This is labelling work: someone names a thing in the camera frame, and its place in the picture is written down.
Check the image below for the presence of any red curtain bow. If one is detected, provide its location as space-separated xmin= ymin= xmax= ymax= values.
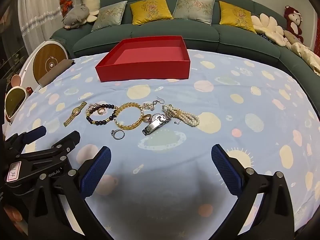
xmin=60 ymin=0 xmax=73 ymax=14

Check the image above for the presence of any pink round knob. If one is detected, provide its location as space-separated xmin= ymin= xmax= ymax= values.
xmin=10 ymin=74 xmax=22 ymax=88

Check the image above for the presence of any cream satin cushion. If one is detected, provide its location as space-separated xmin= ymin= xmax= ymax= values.
xmin=287 ymin=41 xmax=320 ymax=77

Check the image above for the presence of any white appliance with wooden disc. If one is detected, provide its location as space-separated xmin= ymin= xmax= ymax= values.
xmin=19 ymin=39 xmax=69 ymax=93

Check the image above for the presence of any pearl bracelet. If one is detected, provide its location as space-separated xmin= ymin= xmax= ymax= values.
xmin=162 ymin=104 xmax=200 ymax=127

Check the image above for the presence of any cream flower-shaped cushion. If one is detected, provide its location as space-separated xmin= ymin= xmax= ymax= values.
xmin=251 ymin=12 xmax=288 ymax=47

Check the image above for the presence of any gold bangle bracelet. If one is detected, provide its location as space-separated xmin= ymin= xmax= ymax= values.
xmin=114 ymin=102 xmax=143 ymax=130

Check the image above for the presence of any yellow embroidered cushion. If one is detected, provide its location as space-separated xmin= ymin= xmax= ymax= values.
xmin=130 ymin=0 xmax=174 ymax=25
xmin=219 ymin=1 xmax=257 ymax=34

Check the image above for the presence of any white-rimmed round toy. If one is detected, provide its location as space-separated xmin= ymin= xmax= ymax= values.
xmin=4 ymin=86 xmax=30 ymax=125

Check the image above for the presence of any grey pig plush toy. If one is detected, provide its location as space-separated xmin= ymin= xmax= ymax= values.
xmin=62 ymin=4 xmax=90 ymax=30

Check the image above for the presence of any light blue printed blanket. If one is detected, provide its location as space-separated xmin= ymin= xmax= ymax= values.
xmin=5 ymin=49 xmax=318 ymax=240

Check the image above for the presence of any dark bead bracelet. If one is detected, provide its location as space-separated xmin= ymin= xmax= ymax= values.
xmin=86 ymin=104 xmax=118 ymax=126

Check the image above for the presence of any red monkey plush toy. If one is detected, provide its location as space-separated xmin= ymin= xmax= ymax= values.
xmin=284 ymin=5 xmax=304 ymax=43

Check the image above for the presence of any red cardboard box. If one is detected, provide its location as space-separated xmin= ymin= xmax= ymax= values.
xmin=95 ymin=35 xmax=191 ymax=82

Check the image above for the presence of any beige plush pillow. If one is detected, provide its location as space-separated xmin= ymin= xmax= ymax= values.
xmin=284 ymin=30 xmax=304 ymax=49

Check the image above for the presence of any grey-blue embroidered cushion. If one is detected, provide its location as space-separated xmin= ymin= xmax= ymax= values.
xmin=172 ymin=0 xmax=215 ymax=25
xmin=91 ymin=0 xmax=128 ymax=32

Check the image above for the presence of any white sheer curtain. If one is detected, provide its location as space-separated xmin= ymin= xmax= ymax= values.
xmin=17 ymin=0 xmax=75 ymax=53

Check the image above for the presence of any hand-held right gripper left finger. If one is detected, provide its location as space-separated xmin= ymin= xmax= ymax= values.
xmin=27 ymin=146 xmax=113 ymax=240

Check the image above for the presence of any silver wristwatch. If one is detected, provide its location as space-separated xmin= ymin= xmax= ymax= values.
xmin=142 ymin=113 xmax=173 ymax=136

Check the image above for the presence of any green sofa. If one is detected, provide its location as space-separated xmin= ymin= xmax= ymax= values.
xmin=51 ymin=0 xmax=320 ymax=98

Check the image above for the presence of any gold wristwatch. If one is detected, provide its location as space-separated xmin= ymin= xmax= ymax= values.
xmin=63 ymin=101 xmax=88 ymax=127

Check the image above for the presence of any silver stone ring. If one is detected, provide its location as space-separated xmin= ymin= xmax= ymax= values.
xmin=111 ymin=129 xmax=125 ymax=140

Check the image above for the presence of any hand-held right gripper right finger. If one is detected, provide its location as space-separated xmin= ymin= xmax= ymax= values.
xmin=211 ymin=144 xmax=295 ymax=240

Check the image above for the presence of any brown flat panel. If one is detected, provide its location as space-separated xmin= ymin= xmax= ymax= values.
xmin=39 ymin=59 xmax=75 ymax=88

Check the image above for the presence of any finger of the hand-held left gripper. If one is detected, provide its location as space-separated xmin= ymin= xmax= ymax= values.
xmin=5 ymin=126 xmax=47 ymax=155
xmin=21 ymin=130 xmax=81 ymax=163

